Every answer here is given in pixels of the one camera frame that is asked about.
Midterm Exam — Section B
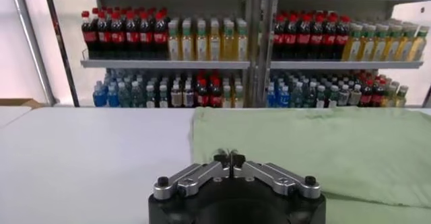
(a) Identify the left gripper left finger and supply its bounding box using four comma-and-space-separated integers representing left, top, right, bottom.
153, 150, 232, 201

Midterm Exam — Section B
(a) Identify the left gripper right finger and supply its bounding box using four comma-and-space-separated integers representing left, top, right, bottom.
230, 151, 323, 200

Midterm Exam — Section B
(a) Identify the light green shirt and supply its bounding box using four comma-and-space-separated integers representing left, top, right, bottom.
191, 106, 431, 224

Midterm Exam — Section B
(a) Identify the small red cap cola bottle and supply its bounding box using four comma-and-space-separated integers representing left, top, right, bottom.
209, 79, 223, 108
359, 79, 374, 108
370, 79, 387, 108
195, 79, 209, 108

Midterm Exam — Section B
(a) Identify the small blue drink bottle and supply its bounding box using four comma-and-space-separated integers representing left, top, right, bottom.
106, 83, 120, 108
266, 84, 279, 108
278, 84, 291, 108
92, 81, 108, 108

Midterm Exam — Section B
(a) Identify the small clear green bottle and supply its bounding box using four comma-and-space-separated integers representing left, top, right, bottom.
118, 82, 131, 108
130, 81, 144, 108
290, 82, 304, 108

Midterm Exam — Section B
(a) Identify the small dark bottle white label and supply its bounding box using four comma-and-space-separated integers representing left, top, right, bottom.
315, 84, 327, 108
158, 84, 169, 108
144, 84, 156, 108
327, 84, 340, 108

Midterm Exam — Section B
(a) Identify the grey metal shelf rack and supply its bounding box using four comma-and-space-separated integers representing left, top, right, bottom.
262, 0, 431, 109
65, 0, 263, 109

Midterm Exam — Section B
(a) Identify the yellow juice bottle green label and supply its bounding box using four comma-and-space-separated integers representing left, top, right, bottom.
395, 25, 418, 62
370, 25, 389, 62
383, 25, 403, 62
407, 26, 430, 62
341, 25, 363, 62
208, 19, 222, 61
180, 20, 195, 61
222, 19, 236, 61
356, 25, 376, 62
195, 19, 209, 61
235, 19, 249, 61
167, 20, 181, 61

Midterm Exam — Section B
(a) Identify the open brown cardboard box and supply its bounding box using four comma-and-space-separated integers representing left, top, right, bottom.
0, 98, 46, 109

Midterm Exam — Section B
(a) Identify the black slanted frame bar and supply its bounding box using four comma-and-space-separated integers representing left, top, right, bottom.
422, 85, 431, 108
39, 0, 81, 108

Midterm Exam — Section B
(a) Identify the silver slanted frame pole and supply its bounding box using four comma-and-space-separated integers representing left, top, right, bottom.
7, 0, 58, 108

